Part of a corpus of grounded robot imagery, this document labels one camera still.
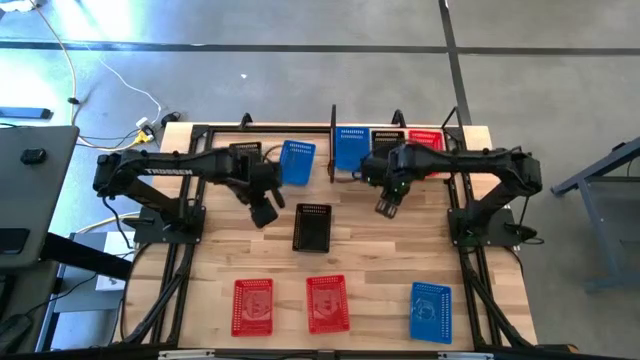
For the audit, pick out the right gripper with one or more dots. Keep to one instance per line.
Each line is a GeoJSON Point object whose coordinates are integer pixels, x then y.
{"type": "Point", "coordinates": [390, 170]}

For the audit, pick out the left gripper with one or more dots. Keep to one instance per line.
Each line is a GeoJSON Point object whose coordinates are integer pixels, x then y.
{"type": "Point", "coordinates": [255, 175]}

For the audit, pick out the blue plastic basket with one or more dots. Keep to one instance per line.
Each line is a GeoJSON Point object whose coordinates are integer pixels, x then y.
{"type": "Point", "coordinates": [351, 150]}
{"type": "Point", "coordinates": [297, 165]}
{"type": "Point", "coordinates": [431, 312]}

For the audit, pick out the black plastic basket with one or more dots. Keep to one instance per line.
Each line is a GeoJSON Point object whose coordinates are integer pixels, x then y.
{"type": "Point", "coordinates": [245, 147]}
{"type": "Point", "coordinates": [387, 137]}
{"type": "Point", "coordinates": [312, 230]}

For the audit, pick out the red plastic basket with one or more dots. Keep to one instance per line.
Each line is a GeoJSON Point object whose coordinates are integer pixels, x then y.
{"type": "Point", "coordinates": [252, 307]}
{"type": "Point", "coordinates": [426, 139]}
{"type": "Point", "coordinates": [327, 304]}

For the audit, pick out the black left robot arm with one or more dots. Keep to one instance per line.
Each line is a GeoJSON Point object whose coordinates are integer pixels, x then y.
{"type": "Point", "coordinates": [170, 167]}

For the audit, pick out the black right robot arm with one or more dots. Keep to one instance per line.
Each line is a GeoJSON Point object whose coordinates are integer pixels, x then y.
{"type": "Point", "coordinates": [475, 160]}

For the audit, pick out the black power adapter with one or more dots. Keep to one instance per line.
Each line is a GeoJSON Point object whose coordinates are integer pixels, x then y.
{"type": "Point", "coordinates": [170, 119]}

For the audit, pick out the white power strip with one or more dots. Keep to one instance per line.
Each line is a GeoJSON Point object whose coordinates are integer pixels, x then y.
{"type": "Point", "coordinates": [144, 125]}

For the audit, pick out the white box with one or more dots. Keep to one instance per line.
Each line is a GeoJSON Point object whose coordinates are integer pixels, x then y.
{"type": "Point", "coordinates": [111, 283]}

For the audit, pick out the black desk leg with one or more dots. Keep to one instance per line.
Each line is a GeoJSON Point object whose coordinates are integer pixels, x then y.
{"type": "Point", "coordinates": [85, 256]}

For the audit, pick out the grey desk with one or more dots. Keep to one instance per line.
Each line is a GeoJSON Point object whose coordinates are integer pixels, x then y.
{"type": "Point", "coordinates": [35, 210]}

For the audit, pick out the small black device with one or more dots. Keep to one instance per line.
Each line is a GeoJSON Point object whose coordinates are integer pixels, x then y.
{"type": "Point", "coordinates": [33, 156]}

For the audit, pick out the black phone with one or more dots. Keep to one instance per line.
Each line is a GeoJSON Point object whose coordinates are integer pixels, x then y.
{"type": "Point", "coordinates": [12, 241]}

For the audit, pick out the black flat bar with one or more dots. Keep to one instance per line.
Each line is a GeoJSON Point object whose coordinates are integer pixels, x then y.
{"type": "Point", "coordinates": [25, 113]}

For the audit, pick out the black metal rig frame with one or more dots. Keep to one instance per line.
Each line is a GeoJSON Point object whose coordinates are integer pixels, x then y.
{"type": "Point", "coordinates": [280, 130]}

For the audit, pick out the blue-grey table frame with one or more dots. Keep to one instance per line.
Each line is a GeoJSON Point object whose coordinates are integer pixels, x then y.
{"type": "Point", "coordinates": [600, 235]}

